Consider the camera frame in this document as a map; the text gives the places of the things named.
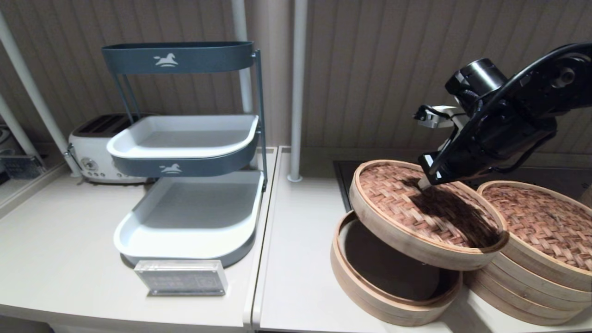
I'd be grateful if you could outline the woven bamboo steamer lid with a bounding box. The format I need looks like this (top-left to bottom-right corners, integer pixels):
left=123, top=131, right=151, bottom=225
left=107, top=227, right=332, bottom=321
left=476, top=180, right=592, bottom=293
left=349, top=160, right=510, bottom=271

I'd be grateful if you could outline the black induction cooktop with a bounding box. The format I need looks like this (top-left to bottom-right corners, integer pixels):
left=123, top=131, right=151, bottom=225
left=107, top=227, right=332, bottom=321
left=333, top=160, right=592, bottom=211

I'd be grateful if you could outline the three-tier grey tray rack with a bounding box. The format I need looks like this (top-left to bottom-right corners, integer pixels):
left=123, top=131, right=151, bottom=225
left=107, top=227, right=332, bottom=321
left=112, top=49, right=270, bottom=193

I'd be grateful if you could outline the large grey rack tray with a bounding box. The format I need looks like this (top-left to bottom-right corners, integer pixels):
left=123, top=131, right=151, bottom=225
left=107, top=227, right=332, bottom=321
left=113, top=171, right=265, bottom=269

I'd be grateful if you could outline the white-lined rack tray horse logo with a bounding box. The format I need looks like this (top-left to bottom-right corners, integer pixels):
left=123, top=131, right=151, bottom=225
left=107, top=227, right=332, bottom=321
left=106, top=115, right=260, bottom=179

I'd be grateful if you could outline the teal rack tray horse logo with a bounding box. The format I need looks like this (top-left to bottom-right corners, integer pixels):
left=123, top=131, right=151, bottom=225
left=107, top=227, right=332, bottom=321
left=102, top=42, right=256, bottom=76

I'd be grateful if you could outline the acrylic hot warning sign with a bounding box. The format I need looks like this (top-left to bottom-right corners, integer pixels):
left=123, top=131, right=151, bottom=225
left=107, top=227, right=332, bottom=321
left=134, top=260, right=229, bottom=297

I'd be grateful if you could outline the white retro toaster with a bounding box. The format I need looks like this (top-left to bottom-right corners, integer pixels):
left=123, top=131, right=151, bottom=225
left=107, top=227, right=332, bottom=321
left=65, top=113, right=156, bottom=185

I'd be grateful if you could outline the long white support pole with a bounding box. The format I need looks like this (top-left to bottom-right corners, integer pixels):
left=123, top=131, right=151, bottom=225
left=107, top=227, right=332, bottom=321
left=0, top=12, right=83, bottom=179

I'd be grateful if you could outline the short white support pole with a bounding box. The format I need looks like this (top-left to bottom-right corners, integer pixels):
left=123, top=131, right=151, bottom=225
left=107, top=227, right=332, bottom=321
left=0, top=95, right=40, bottom=160

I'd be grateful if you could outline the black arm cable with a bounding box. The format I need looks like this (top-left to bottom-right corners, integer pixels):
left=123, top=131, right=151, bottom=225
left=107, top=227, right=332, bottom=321
left=428, top=43, right=592, bottom=175

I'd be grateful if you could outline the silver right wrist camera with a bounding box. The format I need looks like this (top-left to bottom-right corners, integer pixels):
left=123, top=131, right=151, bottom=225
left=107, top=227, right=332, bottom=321
left=413, top=105, right=463, bottom=130

